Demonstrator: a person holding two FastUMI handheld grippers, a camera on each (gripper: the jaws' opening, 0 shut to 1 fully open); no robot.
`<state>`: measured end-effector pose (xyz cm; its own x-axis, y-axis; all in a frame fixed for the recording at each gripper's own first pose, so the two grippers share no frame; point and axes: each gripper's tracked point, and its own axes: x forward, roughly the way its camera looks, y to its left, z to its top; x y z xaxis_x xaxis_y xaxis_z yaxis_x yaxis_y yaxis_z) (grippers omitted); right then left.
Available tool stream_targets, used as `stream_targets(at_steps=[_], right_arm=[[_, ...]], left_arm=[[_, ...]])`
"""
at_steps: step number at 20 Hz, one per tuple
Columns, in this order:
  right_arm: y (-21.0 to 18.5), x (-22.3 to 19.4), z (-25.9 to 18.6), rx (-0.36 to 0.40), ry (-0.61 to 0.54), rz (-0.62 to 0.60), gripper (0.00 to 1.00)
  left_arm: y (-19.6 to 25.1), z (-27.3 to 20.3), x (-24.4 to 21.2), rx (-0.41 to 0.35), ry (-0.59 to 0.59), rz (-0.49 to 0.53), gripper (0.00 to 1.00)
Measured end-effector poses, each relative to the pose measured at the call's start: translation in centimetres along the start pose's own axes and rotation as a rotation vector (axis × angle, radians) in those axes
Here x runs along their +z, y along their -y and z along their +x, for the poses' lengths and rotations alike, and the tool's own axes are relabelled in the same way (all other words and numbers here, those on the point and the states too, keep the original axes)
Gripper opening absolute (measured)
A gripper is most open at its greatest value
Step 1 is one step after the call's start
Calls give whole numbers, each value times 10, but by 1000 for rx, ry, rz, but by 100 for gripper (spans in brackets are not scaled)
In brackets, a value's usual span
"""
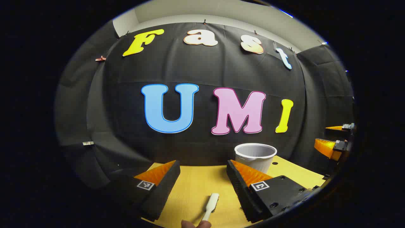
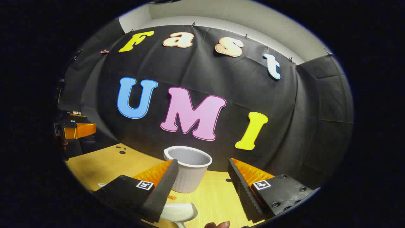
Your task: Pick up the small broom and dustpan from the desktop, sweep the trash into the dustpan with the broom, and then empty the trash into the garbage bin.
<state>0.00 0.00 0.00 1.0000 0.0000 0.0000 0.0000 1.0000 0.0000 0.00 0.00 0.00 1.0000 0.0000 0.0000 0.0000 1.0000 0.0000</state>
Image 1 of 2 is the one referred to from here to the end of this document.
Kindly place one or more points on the white ribbed garbage bin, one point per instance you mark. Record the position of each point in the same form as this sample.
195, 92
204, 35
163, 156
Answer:
258, 163

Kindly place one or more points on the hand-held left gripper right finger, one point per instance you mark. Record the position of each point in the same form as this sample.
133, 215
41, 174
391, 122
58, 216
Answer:
242, 190

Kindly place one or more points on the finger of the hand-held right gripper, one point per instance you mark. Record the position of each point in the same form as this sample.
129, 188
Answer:
329, 147
348, 127

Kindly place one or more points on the white clip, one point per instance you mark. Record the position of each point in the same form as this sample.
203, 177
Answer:
88, 143

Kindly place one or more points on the red clip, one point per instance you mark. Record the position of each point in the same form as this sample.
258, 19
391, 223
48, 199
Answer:
100, 59

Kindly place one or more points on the yellow wooden desktop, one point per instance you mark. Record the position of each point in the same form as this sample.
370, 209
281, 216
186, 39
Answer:
196, 180

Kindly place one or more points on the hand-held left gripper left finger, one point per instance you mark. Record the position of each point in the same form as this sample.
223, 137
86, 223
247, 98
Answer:
164, 186

